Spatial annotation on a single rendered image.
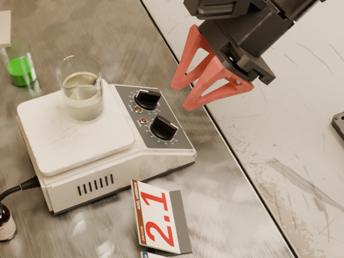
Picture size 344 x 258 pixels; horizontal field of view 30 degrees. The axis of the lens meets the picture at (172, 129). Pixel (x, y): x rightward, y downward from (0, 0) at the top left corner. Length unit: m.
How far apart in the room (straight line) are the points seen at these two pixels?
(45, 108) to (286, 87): 0.35
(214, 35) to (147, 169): 0.20
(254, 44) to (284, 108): 0.24
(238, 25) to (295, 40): 0.34
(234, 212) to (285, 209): 0.06
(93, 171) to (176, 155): 0.11
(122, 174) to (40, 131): 0.11
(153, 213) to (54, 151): 0.14
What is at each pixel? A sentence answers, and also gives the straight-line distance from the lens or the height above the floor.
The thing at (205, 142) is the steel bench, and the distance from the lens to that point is 0.87.
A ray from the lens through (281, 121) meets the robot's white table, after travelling 0.90.
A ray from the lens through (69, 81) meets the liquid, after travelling 0.78.
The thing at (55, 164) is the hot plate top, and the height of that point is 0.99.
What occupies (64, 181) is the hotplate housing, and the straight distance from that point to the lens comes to 0.77.
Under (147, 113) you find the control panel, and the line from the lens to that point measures 0.84.
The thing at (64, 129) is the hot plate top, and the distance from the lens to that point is 0.79.
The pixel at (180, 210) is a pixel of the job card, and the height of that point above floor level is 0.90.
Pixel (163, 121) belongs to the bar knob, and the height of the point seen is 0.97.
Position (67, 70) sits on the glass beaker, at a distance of 0.78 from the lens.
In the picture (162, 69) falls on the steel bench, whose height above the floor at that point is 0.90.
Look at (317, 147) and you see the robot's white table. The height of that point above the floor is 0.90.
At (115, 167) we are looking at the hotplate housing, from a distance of 0.78.
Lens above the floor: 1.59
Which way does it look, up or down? 51 degrees down
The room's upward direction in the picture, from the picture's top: 2 degrees counter-clockwise
